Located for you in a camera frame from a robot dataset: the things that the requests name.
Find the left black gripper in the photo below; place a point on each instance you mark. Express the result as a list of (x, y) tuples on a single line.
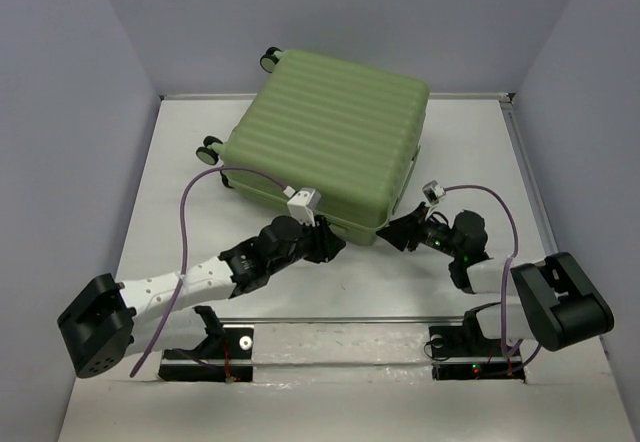
[(325, 244)]

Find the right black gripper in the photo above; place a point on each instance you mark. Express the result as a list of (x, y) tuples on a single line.
[(407, 226)]

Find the green hard-shell suitcase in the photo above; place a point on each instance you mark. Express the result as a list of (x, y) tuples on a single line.
[(347, 130)]

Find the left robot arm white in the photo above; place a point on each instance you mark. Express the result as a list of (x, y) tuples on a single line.
[(109, 320)]

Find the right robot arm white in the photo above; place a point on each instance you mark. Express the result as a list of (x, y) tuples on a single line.
[(558, 306)]

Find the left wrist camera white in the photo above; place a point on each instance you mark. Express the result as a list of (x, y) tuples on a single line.
[(301, 204)]

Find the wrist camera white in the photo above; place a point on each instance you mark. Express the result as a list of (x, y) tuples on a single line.
[(433, 193), (301, 204)]

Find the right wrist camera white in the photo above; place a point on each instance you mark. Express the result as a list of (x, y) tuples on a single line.
[(433, 193)]

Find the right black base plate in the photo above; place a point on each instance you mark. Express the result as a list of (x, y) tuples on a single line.
[(462, 354)]

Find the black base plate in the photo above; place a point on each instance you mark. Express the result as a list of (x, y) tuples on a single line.
[(226, 360), (462, 354)]

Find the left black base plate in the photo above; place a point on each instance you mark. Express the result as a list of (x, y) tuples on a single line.
[(226, 360)]

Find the aluminium rail front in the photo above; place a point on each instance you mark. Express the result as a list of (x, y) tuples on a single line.
[(344, 320)]

